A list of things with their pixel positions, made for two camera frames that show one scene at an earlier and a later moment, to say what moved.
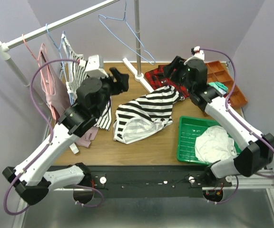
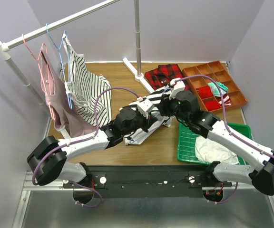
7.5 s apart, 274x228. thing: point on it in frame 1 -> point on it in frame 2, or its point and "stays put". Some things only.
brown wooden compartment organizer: [216, 72] stays put
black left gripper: [117, 81] -> [149, 118]
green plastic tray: [189, 128] stays put
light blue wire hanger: [133, 32] -> [132, 139]
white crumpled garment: [214, 145] stays put
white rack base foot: [137, 77] stays put
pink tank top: [56, 93] stays put
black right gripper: [186, 63] -> [163, 107]
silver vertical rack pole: [139, 76] stays put
